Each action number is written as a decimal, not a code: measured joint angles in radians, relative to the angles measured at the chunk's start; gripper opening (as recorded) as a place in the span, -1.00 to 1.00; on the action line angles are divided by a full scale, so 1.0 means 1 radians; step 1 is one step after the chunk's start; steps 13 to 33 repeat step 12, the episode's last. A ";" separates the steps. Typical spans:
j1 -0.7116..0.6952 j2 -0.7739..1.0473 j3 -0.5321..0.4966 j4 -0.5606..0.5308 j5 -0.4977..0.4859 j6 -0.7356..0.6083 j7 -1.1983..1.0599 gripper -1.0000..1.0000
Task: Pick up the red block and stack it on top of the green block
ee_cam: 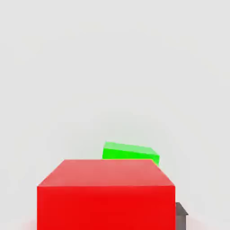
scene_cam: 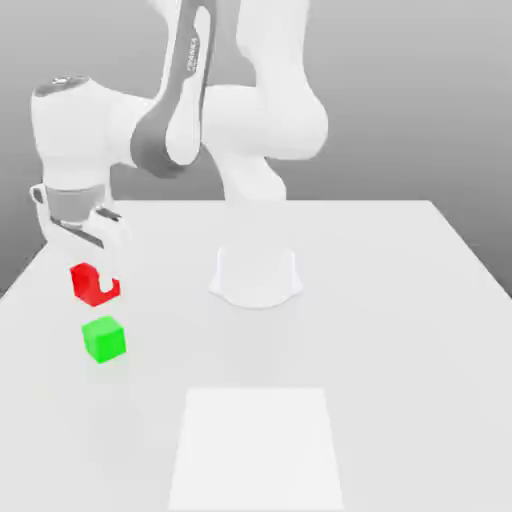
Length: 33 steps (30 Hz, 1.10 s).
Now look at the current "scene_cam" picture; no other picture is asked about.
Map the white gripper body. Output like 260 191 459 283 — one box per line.
39 206 132 267

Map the small red cube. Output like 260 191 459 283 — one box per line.
69 261 121 308

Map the small green cube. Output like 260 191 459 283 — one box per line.
81 314 128 365

